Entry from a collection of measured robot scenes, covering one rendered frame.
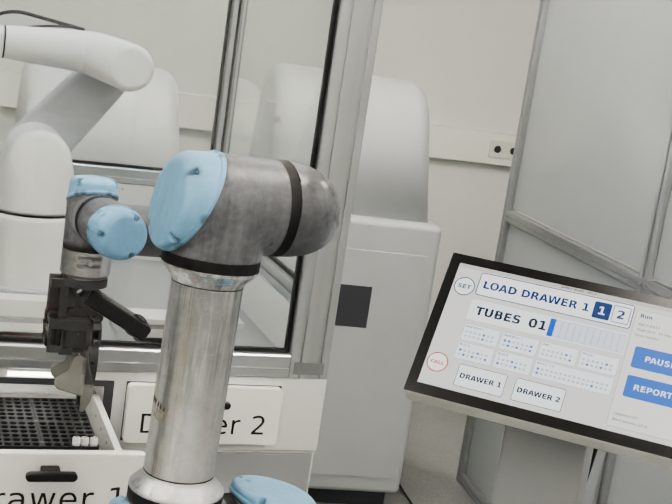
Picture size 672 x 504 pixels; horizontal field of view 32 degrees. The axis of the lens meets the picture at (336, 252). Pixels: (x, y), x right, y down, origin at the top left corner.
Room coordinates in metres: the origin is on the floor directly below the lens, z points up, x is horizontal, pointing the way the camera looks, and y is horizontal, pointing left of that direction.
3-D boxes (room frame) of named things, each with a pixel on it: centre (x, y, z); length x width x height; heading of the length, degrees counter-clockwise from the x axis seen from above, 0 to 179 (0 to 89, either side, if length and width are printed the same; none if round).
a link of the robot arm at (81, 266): (1.76, 0.38, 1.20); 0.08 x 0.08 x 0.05
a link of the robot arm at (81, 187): (1.76, 0.38, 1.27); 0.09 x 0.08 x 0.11; 30
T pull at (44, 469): (1.63, 0.37, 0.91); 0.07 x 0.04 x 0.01; 111
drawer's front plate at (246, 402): (2.07, 0.20, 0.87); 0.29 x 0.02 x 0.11; 111
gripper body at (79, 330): (1.76, 0.38, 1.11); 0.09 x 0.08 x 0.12; 111
